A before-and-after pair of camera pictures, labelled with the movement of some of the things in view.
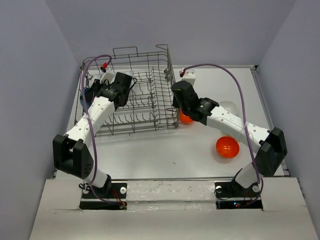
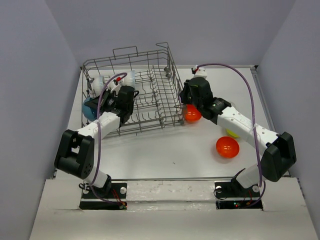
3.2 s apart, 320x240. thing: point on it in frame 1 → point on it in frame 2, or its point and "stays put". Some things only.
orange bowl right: [227, 147] stays put
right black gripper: [175, 102] → [185, 98]
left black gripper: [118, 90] → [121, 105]
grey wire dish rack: [149, 105] stays put
